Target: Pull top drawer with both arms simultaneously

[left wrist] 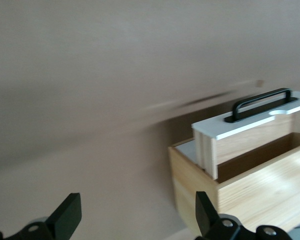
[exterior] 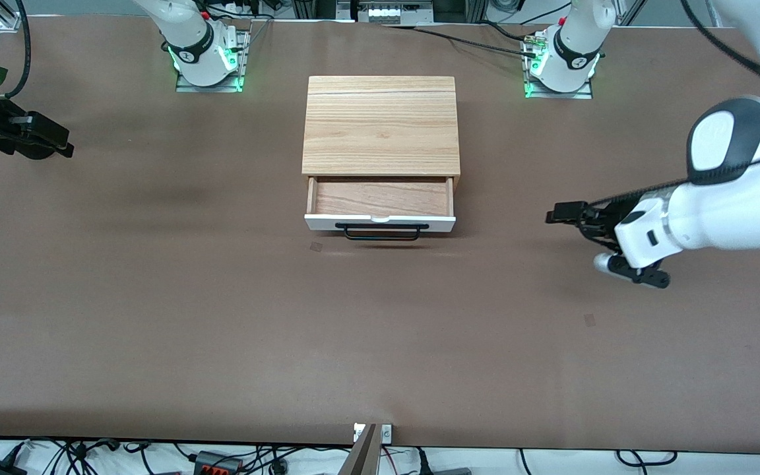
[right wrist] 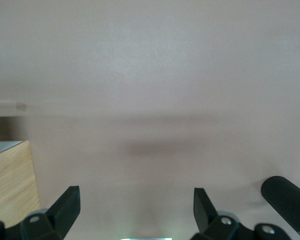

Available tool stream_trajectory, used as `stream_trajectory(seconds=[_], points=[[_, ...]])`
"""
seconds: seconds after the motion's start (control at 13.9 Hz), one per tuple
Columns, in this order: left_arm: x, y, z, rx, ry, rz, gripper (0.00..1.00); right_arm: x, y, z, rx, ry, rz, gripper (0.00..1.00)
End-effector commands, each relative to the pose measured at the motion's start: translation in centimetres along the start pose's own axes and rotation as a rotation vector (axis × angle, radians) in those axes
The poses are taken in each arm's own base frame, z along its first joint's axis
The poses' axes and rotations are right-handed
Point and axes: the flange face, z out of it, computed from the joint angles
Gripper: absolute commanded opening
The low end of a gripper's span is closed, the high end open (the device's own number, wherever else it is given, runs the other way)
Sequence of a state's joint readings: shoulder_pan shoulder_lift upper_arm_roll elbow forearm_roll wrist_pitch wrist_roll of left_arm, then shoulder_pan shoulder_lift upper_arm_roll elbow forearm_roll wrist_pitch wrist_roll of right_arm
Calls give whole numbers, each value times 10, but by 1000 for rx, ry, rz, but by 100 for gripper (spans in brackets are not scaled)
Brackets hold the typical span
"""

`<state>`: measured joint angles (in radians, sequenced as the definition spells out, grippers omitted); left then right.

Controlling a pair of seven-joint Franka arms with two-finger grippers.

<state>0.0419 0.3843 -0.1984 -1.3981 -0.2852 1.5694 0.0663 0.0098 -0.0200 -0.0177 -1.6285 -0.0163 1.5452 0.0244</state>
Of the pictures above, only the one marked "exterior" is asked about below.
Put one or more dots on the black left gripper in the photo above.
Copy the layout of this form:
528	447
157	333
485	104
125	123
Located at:
603	218

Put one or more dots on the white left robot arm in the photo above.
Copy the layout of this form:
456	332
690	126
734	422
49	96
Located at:
736	211

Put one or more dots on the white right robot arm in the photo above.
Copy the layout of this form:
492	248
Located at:
189	33

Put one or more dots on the wooden drawer cabinet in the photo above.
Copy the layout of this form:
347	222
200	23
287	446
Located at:
380	125

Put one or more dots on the brown table cover mat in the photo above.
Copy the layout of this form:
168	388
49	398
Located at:
380	343

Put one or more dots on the white power strip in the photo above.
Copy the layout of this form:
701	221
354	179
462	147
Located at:
383	12

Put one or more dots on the brown wooden beam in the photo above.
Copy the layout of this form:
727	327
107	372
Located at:
361	458

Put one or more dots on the black box red connectors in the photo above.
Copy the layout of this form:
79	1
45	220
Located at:
218	465

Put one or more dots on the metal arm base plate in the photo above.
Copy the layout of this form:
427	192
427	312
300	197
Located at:
243	66
578	95

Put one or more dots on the metal clamp bracket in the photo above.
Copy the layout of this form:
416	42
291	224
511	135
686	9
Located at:
386	433

